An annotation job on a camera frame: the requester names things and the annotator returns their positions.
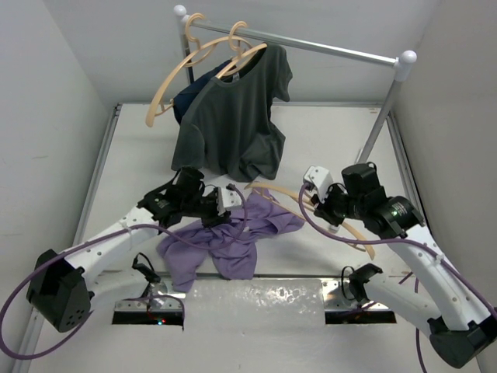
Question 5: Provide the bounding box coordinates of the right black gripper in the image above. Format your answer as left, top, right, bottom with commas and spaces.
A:
311, 180, 364, 226

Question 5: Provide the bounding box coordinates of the purple t-shirt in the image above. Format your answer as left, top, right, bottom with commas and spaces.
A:
157, 188, 304, 293

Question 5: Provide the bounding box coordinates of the beige plastic hanger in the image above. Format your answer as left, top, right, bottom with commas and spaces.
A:
244, 182, 376, 260

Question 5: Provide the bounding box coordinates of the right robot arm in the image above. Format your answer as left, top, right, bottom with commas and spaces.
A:
301, 162, 496, 368

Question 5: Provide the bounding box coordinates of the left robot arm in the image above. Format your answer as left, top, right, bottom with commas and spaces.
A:
26, 167, 243, 333

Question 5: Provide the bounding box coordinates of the dark grey t-shirt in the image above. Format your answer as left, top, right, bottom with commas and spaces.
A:
171, 44, 293, 182

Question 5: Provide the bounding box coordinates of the navy blue t-shirt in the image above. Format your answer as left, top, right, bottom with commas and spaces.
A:
173, 60, 231, 124

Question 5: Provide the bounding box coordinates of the beige hanger with grey shirt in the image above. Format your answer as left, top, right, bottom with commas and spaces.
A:
215, 21, 268, 80

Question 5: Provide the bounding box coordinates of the beige empty hanger left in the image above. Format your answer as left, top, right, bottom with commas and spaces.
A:
145, 5, 215, 127

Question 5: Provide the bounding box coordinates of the metal clothes rack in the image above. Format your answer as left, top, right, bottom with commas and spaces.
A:
173, 5, 417, 163

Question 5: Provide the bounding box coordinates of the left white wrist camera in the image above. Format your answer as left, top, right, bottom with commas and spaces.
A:
216, 184, 243, 215

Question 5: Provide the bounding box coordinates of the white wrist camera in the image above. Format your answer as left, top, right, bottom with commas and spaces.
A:
303, 166, 334, 203
216, 184, 243, 215

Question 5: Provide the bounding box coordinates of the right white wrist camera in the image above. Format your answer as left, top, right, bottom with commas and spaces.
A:
303, 166, 334, 203

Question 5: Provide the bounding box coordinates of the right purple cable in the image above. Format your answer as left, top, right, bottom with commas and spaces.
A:
301, 182, 497, 373

